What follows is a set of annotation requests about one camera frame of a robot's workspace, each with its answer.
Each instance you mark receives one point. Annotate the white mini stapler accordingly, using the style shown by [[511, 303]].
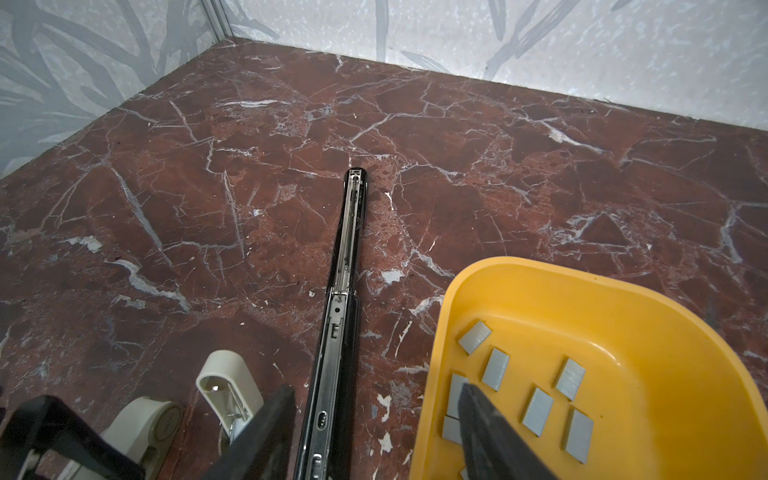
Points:
[[228, 387], [144, 431]]

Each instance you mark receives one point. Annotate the black stapler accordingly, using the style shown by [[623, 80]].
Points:
[[325, 446]]

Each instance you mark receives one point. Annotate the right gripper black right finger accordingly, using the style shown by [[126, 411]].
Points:
[[492, 448]]

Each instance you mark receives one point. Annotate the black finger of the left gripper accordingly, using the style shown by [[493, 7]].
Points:
[[46, 423]]

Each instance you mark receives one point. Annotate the grey staple strip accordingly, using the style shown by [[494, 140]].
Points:
[[570, 378], [451, 430], [457, 383], [495, 369], [537, 411], [473, 338], [578, 435]]

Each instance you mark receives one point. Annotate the yellow plastic tray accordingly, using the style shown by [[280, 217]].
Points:
[[668, 397]]

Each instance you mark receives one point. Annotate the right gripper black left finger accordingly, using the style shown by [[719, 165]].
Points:
[[262, 449]]

